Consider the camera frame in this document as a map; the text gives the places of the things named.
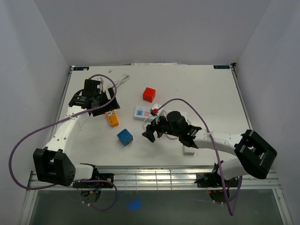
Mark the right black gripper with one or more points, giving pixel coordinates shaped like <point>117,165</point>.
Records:
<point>152,128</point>

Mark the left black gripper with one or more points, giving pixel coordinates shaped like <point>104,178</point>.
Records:
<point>112,105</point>

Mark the orange power strip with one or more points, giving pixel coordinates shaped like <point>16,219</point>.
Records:
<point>112,118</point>

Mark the blue cube plug adapter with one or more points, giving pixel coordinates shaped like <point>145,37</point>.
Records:
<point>125,137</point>

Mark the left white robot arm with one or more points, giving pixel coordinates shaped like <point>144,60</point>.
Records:
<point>52,163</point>

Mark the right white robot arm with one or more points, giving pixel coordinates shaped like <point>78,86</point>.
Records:
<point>253,155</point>

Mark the white multicolour power strip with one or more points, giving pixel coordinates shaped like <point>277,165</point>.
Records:
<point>143,113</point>

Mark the red cube socket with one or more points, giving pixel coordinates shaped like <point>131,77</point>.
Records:
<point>149,94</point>

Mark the white charger block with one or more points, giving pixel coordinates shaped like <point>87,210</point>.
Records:
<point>188,151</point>

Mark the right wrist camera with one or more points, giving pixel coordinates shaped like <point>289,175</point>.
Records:
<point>156,110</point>

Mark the aluminium frame rail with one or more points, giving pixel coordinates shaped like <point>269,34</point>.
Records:
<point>167,178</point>

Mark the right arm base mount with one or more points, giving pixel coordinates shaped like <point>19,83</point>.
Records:
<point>213,180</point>

